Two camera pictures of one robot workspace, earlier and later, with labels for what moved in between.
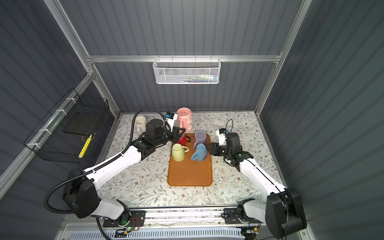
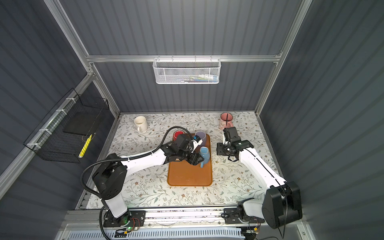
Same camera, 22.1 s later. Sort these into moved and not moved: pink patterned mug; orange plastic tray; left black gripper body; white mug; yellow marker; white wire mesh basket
Moved: left black gripper body; pink patterned mug
Not moved: orange plastic tray; white wire mesh basket; white mug; yellow marker
